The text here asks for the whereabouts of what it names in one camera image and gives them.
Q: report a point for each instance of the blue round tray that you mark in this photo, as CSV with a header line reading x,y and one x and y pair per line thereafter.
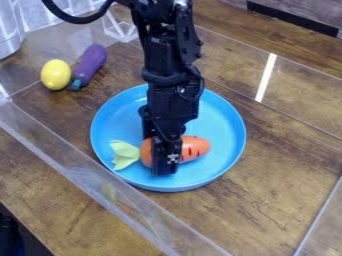
x,y
219,124

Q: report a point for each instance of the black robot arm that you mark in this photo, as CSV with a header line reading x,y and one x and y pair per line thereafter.
x,y
171,48

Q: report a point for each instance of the clear acrylic barrier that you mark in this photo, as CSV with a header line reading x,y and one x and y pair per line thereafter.
x,y
119,223

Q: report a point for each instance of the clear acrylic stand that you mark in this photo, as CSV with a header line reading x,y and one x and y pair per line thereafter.
x,y
119,30

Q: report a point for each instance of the purple toy eggplant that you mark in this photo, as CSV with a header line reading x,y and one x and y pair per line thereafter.
x,y
92,60

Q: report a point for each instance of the grey white curtain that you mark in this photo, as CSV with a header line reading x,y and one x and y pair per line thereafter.
x,y
23,16

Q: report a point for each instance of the orange toy carrot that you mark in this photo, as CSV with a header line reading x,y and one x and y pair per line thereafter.
x,y
127,154

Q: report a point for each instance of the yellow toy lemon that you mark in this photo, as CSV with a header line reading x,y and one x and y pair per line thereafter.
x,y
55,74

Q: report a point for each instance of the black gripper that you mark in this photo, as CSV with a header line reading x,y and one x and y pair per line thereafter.
x,y
172,105

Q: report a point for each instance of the dark wooden board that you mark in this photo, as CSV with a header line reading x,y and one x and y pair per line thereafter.
x,y
292,19

